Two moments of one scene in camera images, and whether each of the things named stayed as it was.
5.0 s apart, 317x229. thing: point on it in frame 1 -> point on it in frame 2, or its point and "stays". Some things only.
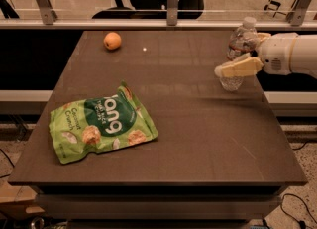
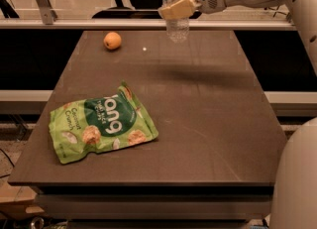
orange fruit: [112, 41] stays
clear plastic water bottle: [243, 41] -> [176, 7]
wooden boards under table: [18, 201] stays
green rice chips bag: [83, 127] stays
